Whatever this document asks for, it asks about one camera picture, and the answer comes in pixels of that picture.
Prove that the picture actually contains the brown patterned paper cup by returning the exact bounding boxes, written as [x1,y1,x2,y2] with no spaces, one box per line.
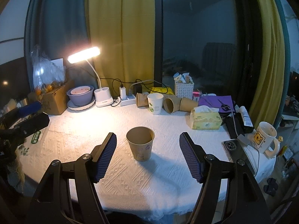
[126,126,155,161]

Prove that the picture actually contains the brown paper cup lying left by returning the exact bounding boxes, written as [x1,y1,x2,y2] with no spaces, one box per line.
[136,93,149,108]

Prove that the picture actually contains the brown paper cup lying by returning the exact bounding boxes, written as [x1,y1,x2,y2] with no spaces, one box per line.
[163,96,182,114]
[179,98,198,112]
[136,93,149,108]

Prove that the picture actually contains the white paper cup green print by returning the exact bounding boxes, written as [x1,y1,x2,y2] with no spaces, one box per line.
[147,93,164,115]

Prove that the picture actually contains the brown paper cup lying right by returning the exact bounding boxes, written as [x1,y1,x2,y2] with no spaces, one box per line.
[179,98,198,112]

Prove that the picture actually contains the brown paper cup lying middle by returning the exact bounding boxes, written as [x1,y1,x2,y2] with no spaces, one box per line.
[163,96,182,114]

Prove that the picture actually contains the green label sticker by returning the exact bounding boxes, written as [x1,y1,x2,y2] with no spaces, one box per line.
[31,130,41,144]

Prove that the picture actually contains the cardboard box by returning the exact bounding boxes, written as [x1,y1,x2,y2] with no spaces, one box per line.
[36,80,75,115]

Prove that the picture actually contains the white plate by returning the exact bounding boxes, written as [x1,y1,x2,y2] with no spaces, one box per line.
[67,96,96,111]

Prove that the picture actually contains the purple bowl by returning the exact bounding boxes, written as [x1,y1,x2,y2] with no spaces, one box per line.
[66,85,94,106]

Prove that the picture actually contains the clear plastic bag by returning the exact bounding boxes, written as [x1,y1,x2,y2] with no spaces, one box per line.
[30,45,66,96]

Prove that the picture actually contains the smartphone in clear case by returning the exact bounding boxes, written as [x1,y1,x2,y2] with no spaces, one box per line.
[221,139,256,175]

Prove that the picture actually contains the white desk lamp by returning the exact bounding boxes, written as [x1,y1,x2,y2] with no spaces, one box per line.
[67,46,113,108]

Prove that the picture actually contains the white bear mug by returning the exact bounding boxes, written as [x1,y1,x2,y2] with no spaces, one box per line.
[252,121,280,158]

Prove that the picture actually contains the black pouch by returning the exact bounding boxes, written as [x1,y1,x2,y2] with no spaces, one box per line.
[223,113,254,139]

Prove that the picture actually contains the white tube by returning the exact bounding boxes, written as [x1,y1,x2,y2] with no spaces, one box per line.
[239,106,253,127]

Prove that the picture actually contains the white charger plug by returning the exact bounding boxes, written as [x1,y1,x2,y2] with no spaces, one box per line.
[119,86,127,101]

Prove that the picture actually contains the white power strip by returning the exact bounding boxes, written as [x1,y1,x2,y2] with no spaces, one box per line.
[116,95,136,107]

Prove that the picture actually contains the yellow tissue pack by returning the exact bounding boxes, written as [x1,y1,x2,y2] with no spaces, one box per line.
[189,105,223,130]

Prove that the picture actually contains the black scissors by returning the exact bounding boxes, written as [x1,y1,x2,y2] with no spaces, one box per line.
[218,99,232,112]

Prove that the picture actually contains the yellow curtain right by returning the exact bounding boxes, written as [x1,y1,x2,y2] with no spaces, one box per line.
[249,0,285,127]

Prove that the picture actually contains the yellow curtain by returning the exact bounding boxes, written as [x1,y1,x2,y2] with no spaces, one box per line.
[85,0,155,96]
[249,0,285,127]

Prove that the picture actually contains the white tablecloth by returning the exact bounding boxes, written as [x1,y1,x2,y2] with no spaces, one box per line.
[19,106,274,223]

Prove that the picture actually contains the black charger plug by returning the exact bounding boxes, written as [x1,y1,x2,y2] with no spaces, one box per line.
[133,84,142,96]

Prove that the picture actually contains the purple folder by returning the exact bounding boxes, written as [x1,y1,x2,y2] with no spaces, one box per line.
[199,95,235,113]

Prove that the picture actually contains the pink small box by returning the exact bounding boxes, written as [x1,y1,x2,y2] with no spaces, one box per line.
[193,91,201,102]

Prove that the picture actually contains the yellow bag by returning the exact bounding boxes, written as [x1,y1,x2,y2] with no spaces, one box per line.
[149,87,174,95]

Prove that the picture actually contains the white lattice basket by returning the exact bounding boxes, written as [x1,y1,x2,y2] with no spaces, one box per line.
[174,82,194,99]

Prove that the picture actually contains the yellow curtain left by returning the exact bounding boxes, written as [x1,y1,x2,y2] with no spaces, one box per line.
[85,0,155,96]

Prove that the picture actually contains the black cable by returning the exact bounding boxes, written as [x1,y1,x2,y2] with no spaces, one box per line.
[98,76,169,108]

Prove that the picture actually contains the white cable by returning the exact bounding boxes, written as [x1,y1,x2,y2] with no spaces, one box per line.
[129,79,156,96]

